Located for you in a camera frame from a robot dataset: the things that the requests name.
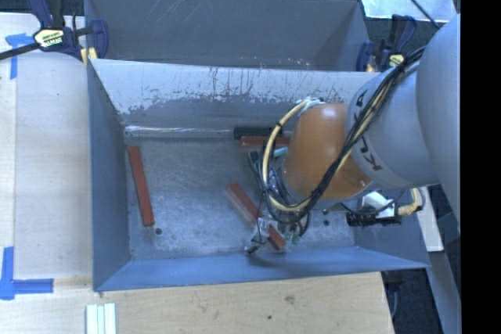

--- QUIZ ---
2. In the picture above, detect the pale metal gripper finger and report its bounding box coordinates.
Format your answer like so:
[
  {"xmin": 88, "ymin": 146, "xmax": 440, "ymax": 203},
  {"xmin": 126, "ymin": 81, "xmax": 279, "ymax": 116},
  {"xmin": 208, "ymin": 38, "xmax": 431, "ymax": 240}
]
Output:
[
  {"xmin": 254, "ymin": 217, "xmax": 272, "ymax": 239},
  {"xmin": 244, "ymin": 235, "xmax": 262, "ymax": 256}
]

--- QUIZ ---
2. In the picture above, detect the red-brown flat block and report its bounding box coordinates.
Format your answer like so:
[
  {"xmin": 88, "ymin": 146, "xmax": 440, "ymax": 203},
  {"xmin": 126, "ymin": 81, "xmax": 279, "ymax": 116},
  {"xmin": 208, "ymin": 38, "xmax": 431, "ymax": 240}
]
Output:
[
  {"xmin": 127, "ymin": 145, "xmax": 156, "ymax": 228},
  {"xmin": 239, "ymin": 135, "xmax": 292, "ymax": 149},
  {"xmin": 225, "ymin": 181, "xmax": 288, "ymax": 253}
]

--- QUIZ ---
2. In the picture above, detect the dark green flat block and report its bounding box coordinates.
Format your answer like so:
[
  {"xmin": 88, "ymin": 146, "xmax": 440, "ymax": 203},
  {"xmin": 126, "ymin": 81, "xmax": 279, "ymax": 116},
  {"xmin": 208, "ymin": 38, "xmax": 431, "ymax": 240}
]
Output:
[{"xmin": 232, "ymin": 125, "xmax": 276, "ymax": 141}]

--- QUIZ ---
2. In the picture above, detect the grey metal bin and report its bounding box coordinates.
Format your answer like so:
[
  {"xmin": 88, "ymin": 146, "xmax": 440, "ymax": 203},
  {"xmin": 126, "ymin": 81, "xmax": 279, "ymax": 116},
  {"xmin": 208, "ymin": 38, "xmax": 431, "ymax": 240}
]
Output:
[{"xmin": 82, "ymin": 0, "xmax": 432, "ymax": 293}]

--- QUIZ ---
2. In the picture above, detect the pale wood board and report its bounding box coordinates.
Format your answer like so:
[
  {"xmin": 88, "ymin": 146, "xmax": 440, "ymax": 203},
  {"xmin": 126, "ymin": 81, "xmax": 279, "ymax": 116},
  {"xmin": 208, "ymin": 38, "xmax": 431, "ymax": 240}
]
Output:
[{"xmin": 13, "ymin": 13, "xmax": 96, "ymax": 281}]

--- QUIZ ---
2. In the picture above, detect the black cylinder on white bracket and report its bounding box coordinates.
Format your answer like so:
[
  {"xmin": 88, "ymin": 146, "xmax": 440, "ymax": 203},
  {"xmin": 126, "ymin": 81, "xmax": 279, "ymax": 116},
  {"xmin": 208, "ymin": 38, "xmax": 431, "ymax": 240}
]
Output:
[{"xmin": 345, "ymin": 189, "xmax": 404, "ymax": 228}]

